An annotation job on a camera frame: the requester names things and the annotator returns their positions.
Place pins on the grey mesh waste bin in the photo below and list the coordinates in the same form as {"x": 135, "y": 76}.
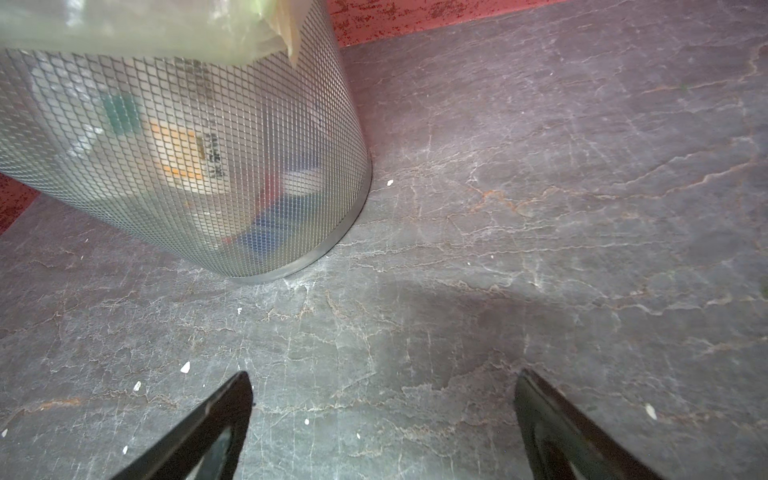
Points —
{"x": 251, "y": 171}

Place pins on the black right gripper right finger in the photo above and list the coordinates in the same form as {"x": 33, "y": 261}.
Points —
{"x": 562, "y": 443}

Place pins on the clear plastic bin liner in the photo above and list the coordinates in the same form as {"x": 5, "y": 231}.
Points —
{"x": 219, "y": 32}

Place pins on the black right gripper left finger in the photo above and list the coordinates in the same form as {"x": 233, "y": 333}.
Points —
{"x": 207, "y": 443}

